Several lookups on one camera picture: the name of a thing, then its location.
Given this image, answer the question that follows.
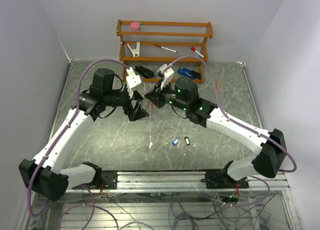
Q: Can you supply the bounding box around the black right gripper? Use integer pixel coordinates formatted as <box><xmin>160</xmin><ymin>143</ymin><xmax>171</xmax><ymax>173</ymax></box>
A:
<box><xmin>144</xmin><ymin>78</ymin><xmax>189</xmax><ymax>112</ymax></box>

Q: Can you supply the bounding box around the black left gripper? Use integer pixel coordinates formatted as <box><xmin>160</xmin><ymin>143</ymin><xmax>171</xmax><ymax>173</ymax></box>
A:
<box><xmin>104</xmin><ymin>88</ymin><xmax>150</xmax><ymax>121</ymax></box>

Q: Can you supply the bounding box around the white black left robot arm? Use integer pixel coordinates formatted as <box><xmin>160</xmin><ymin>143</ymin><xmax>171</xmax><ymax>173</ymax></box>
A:
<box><xmin>18</xmin><ymin>68</ymin><xmax>149</xmax><ymax>202</ymax></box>

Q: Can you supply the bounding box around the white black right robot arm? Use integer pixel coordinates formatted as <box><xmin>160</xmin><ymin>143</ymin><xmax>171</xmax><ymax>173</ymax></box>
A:
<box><xmin>144</xmin><ymin>77</ymin><xmax>286</xmax><ymax>189</ymax></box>

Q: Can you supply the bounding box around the black stapler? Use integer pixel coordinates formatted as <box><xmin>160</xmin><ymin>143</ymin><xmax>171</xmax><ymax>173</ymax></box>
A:
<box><xmin>134</xmin><ymin>64</ymin><xmax>155</xmax><ymax>79</ymax></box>

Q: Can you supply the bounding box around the blue stapler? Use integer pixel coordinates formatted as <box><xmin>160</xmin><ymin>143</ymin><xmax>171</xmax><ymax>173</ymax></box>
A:
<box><xmin>177</xmin><ymin>66</ymin><xmax>202</xmax><ymax>80</ymax></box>

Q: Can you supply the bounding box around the white plastic clamp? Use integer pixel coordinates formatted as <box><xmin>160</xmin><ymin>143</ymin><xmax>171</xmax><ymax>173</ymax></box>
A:
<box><xmin>126</xmin><ymin>42</ymin><xmax>141</xmax><ymax>58</ymax></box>

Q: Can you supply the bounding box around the red capped thin marker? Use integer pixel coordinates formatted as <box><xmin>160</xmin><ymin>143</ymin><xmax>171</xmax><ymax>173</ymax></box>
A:
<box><xmin>154</xmin><ymin>44</ymin><xmax>178</xmax><ymax>54</ymax></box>

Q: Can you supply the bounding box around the black tagged key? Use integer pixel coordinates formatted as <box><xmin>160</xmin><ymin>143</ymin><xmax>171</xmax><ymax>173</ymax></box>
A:
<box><xmin>184</xmin><ymin>136</ymin><xmax>193</xmax><ymax>154</ymax></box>

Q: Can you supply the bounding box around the red capped white marker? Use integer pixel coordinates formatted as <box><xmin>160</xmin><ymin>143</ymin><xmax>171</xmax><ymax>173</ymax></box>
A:
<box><xmin>190</xmin><ymin>46</ymin><xmax>205</xmax><ymax>58</ymax></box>

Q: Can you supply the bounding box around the orange pencil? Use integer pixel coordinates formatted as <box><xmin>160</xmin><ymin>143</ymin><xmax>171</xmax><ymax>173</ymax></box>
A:
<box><xmin>216</xmin><ymin>79</ymin><xmax>221</xmax><ymax>94</ymax></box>

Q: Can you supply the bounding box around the pink eraser block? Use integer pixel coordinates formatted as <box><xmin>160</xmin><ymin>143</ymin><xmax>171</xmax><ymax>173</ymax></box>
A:
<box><xmin>130</xmin><ymin>21</ymin><xmax>141</xmax><ymax>31</ymax></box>

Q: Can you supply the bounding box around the brown wooden shelf rack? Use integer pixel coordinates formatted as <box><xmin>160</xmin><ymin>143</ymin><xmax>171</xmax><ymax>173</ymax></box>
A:
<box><xmin>116</xmin><ymin>19</ymin><xmax>214</xmax><ymax>75</ymax></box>

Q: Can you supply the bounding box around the aluminium mounting rail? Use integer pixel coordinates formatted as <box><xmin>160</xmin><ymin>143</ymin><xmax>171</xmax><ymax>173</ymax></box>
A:
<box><xmin>67</xmin><ymin>171</ymin><xmax>288</xmax><ymax>191</ymax></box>

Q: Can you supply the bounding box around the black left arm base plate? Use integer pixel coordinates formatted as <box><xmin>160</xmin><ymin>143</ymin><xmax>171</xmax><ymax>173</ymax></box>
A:
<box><xmin>85</xmin><ymin>170</ymin><xmax>118</xmax><ymax>190</ymax></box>

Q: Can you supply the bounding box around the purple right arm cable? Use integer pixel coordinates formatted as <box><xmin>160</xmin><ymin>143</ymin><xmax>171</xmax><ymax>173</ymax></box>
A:
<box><xmin>163</xmin><ymin>55</ymin><xmax>298</xmax><ymax>208</ymax></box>

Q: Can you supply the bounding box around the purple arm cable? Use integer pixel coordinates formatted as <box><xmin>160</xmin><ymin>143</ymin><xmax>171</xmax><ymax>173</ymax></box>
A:
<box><xmin>163</xmin><ymin>55</ymin><xmax>298</xmax><ymax>208</ymax></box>
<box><xmin>26</xmin><ymin>59</ymin><xmax>132</xmax><ymax>230</ymax></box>

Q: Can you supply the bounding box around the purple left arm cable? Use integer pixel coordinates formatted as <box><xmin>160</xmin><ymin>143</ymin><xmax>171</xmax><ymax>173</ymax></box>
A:
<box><xmin>26</xmin><ymin>59</ymin><xmax>132</xmax><ymax>230</ymax></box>

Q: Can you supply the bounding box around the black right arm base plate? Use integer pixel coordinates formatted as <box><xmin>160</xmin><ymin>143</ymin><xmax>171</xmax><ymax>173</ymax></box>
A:
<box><xmin>200</xmin><ymin>169</ymin><xmax>249</xmax><ymax>190</ymax></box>

